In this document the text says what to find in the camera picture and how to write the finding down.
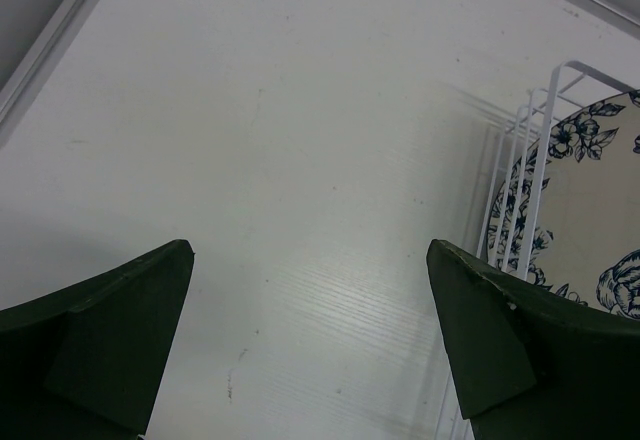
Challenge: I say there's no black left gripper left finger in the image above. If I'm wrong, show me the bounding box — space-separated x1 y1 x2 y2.
1 239 194 439

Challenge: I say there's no white wire dish rack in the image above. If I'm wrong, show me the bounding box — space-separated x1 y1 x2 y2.
426 61 639 439

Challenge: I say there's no blue floral white plate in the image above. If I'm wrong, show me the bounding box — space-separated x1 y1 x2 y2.
486 91 639 320

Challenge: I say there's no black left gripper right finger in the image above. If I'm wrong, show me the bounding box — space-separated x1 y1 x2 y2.
426 240 639 439

